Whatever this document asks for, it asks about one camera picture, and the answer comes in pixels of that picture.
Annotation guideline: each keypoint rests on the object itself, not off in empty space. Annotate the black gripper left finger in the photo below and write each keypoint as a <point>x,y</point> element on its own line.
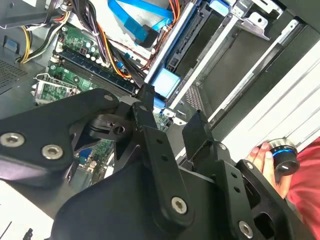
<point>37,130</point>

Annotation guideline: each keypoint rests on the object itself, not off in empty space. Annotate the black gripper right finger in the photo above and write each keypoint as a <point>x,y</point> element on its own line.
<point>226,170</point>

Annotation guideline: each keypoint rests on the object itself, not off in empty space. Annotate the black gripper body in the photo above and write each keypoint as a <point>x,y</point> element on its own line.
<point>112,212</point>

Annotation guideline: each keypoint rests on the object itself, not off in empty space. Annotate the hard disk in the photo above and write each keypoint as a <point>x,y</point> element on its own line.
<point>166,82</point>

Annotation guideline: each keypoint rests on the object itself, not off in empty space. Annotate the bare person hand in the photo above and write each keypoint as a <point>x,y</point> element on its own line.
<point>260,160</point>

